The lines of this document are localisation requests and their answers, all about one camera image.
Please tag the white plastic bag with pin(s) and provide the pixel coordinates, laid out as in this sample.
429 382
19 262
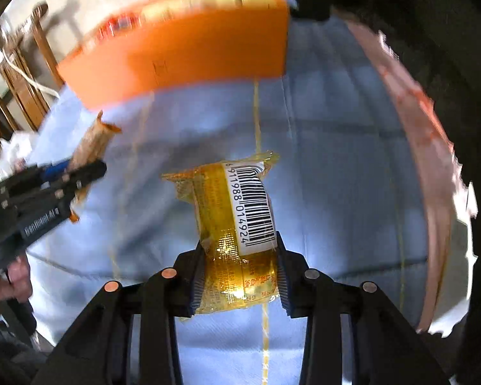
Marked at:
14 144

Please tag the dark carved wooden furniture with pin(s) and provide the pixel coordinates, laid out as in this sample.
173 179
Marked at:
445 28

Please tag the person's left hand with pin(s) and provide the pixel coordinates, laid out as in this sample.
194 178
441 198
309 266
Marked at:
12 280

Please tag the pink cloth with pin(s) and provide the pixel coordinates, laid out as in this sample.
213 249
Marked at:
425 128

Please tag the orange cardboard box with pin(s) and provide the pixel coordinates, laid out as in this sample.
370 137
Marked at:
204 48

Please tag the brown wooden chair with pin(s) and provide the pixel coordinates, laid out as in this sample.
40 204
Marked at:
36 100

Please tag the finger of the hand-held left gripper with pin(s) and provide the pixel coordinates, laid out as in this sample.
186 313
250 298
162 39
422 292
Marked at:
80 178
48 172

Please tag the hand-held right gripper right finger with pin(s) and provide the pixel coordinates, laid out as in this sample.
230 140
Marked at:
284 280

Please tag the orange biscuit packet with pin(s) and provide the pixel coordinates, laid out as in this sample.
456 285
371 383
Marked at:
92 140

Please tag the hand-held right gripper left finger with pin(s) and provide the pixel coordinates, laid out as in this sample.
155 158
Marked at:
196 280

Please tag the yellow cake packet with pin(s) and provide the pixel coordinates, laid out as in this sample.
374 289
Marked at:
224 208

